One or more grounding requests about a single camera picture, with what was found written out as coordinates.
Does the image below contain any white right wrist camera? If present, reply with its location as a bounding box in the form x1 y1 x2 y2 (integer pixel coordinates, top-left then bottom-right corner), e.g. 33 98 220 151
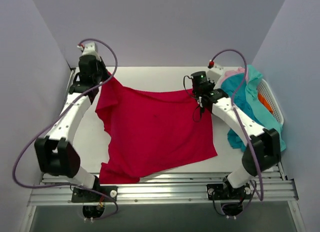
206 60 224 83

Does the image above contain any aluminium frame rail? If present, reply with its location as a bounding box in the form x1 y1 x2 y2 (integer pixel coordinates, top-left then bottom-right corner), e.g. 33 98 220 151
27 156 300 206

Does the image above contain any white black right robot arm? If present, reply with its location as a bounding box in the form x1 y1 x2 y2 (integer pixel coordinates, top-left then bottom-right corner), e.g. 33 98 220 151
190 71 281 198

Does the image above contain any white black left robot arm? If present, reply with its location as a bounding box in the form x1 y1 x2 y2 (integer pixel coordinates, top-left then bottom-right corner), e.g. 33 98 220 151
34 54 110 201

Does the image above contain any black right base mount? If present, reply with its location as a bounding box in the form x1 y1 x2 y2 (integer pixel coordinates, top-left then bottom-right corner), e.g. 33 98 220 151
206 183 252 201

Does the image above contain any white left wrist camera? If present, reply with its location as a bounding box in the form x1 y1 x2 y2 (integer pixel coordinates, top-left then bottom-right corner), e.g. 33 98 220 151
77 42 98 56

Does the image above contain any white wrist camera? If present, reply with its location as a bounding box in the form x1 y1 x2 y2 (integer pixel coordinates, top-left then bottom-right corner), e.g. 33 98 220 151
206 60 224 83
77 42 98 56

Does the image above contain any light teal t shirt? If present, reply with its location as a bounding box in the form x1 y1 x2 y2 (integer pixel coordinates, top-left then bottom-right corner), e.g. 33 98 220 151
245 65 287 152

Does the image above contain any white perforated laundry basket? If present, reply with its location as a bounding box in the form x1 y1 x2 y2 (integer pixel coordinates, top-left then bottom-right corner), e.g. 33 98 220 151
257 79 284 125

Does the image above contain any orange t shirt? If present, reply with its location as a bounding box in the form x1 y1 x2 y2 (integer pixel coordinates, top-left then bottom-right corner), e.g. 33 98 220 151
257 93 274 114

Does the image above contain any pink t shirt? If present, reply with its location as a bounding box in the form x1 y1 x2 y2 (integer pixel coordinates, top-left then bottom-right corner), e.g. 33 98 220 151
220 67 246 84

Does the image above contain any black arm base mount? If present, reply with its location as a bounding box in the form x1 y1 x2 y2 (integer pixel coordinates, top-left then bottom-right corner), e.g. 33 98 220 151
71 185 118 203

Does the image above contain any blue t shirt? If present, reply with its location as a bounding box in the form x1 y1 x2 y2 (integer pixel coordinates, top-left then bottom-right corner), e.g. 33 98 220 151
220 73 261 152

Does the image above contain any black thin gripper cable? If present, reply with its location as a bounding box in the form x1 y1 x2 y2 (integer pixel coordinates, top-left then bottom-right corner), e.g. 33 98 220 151
183 75 205 123

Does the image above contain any red t shirt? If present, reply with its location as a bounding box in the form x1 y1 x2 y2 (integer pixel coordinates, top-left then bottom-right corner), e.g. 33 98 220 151
95 79 217 184

